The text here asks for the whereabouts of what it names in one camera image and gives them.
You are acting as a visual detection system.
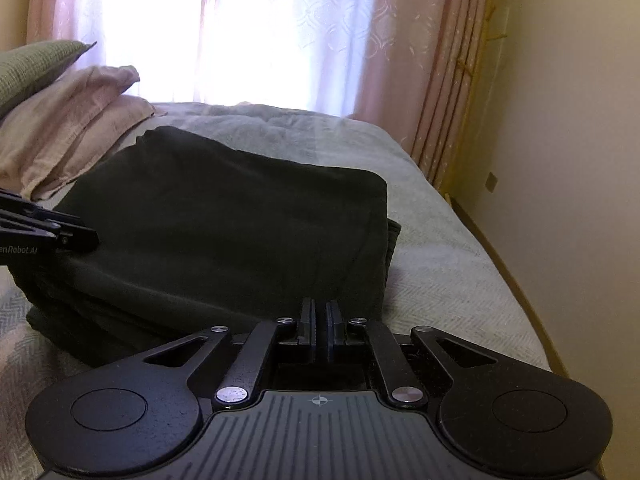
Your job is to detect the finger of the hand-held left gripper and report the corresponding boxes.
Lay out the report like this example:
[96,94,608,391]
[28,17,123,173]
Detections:
[0,188,42,214]
[0,207,100,253]

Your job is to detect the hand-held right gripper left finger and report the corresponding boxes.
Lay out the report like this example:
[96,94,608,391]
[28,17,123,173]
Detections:
[142,297,317,406]

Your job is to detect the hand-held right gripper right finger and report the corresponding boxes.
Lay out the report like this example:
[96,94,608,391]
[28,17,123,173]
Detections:
[325,299,501,406]

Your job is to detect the black pants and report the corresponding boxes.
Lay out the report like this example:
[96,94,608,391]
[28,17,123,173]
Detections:
[10,126,391,343]

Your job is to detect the folded pink blanket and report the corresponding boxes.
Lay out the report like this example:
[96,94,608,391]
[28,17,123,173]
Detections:
[0,65,156,202]

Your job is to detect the folded grey-green garment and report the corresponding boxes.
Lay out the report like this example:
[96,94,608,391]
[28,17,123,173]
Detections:
[25,216,403,369]

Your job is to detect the green checkered pillow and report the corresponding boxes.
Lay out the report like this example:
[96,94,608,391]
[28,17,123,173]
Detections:
[0,40,98,119]

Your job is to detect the pink curtain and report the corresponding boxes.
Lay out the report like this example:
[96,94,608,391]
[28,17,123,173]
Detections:
[25,0,497,196]

